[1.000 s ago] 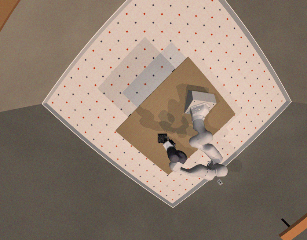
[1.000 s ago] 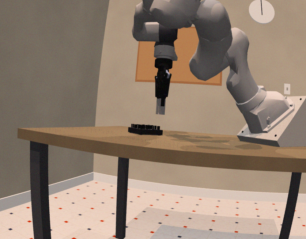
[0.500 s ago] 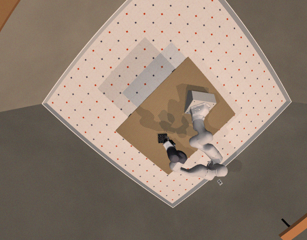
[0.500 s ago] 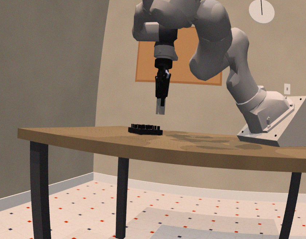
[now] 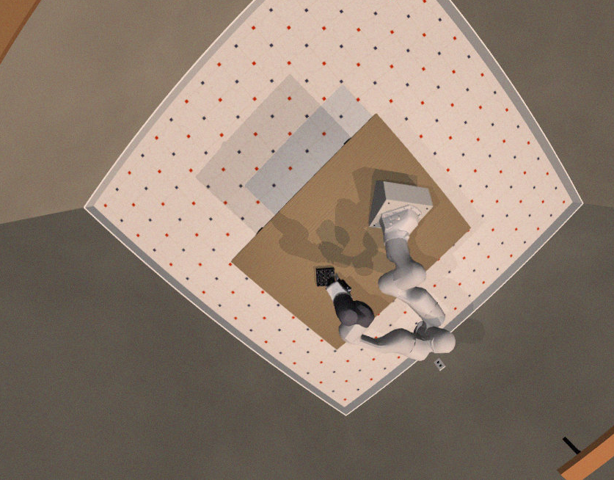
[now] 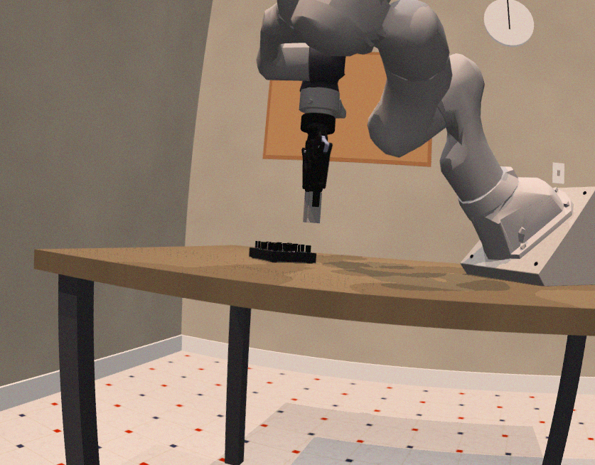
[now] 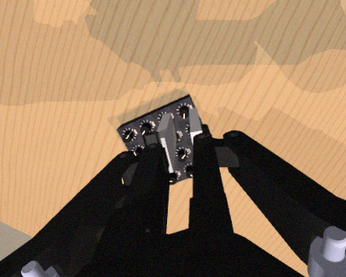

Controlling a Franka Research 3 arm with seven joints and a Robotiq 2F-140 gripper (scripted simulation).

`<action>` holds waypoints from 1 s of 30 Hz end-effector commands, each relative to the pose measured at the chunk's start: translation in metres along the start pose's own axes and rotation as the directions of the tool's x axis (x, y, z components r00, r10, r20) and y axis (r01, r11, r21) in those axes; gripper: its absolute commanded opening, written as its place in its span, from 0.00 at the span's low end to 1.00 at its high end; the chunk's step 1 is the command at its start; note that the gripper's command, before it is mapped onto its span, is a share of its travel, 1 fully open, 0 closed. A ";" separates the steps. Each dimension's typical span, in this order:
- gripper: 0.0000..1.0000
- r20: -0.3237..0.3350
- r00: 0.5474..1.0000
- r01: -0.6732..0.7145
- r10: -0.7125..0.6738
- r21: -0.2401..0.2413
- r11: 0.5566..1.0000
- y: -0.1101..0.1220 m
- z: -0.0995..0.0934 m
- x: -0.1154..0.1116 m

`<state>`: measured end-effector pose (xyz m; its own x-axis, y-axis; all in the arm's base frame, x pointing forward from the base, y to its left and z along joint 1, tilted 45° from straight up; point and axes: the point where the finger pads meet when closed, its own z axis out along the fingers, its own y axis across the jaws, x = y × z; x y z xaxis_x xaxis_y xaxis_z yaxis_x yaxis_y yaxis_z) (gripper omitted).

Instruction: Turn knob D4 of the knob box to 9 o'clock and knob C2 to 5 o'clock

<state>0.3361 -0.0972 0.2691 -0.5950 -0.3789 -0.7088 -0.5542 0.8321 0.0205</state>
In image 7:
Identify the dark grey knob box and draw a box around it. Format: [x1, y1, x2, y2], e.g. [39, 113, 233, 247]
[117, 95, 195, 185]

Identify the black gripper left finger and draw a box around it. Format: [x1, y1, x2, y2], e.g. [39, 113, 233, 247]
[0, 113, 177, 277]

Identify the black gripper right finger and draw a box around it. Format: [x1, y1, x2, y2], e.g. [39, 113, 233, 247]
[184, 107, 346, 277]

